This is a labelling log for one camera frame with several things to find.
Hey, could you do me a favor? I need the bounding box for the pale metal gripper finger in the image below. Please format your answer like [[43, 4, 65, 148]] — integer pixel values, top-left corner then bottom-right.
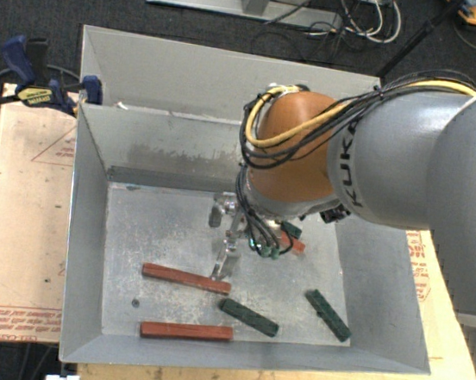
[[210, 245, 234, 283], [219, 249, 243, 283]]

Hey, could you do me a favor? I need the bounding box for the red-brown flat block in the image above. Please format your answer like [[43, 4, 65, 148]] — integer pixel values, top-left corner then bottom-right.
[[138, 315, 235, 350], [140, 261, 235, 296], [277, 231, 309, 255]]

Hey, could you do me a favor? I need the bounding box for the dark green flat block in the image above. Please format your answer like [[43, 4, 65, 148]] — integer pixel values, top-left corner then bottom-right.
[[279, 219, 305, 241], [298, 287, 358, 345], [215, 297, 284, 339]]

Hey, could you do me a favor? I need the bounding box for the grey metal bin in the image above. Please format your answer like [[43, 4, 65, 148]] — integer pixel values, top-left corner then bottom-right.
[[39, 24, 471, 380]]

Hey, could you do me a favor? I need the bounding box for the brown cardboard board red print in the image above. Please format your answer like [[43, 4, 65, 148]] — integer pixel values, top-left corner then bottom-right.
[[0, 81, 453, 380]]

